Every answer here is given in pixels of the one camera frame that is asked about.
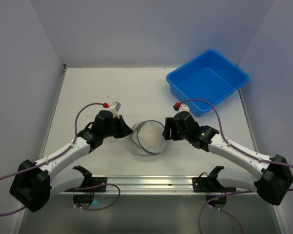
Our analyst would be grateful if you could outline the white mesh laundry bag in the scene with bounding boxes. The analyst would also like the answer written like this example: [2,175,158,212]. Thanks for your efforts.
[126,119,167,156]

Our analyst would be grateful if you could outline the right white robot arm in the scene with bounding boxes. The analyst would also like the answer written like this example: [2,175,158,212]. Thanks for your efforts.
[163,111,293,205]

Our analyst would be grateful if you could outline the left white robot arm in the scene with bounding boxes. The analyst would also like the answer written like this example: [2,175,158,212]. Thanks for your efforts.
[9,110,133,212]

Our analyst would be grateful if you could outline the blue plastic tub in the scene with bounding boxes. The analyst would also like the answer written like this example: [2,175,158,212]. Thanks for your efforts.
[166,49,249,117]

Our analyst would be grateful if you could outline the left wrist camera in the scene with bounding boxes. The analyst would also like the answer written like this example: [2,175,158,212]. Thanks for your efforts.
[107,101,121,117]

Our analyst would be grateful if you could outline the aluminium mounting rail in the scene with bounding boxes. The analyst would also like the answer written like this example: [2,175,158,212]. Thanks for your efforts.
[63,175,257,195]

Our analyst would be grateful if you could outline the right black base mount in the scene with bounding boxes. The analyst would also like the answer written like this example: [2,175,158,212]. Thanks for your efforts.
[191,166,236,201]

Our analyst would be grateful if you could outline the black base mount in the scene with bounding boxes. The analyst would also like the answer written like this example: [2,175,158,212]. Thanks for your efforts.
[67,166,107,207]
[191,166,236,201]

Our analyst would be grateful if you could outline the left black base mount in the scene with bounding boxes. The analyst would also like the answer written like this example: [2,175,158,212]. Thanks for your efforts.
[67,166,107,207]

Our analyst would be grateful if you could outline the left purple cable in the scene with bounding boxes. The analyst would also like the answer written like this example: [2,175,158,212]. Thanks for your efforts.
[0,102,108,217]

